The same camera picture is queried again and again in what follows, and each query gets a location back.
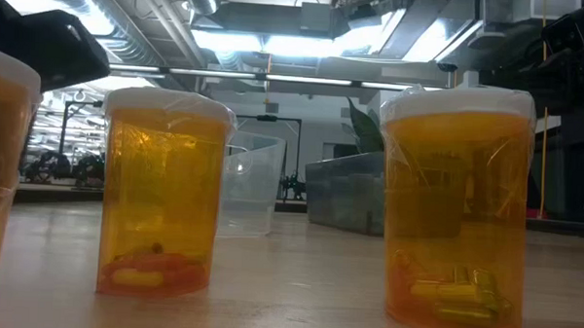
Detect orange medicine bottle white cap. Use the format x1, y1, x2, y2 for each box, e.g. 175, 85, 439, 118
372, 83, 539, 328
94, 85, 239, 301
0, 45, 45, 313

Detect grey translucent plastic bin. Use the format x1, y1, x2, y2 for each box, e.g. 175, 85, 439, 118
303, 149, 388, 237

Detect distant black robot arms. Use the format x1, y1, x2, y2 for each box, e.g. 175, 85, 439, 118
21, 148, 107, 189

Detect overhead LED light bar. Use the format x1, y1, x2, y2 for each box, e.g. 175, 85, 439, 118
107, 63, 448, 94

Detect black tubular stand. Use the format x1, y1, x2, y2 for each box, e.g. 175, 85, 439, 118
231, 112, 310, 203

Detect yellow extension cable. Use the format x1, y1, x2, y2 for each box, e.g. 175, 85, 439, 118
534, 0, 556, 219

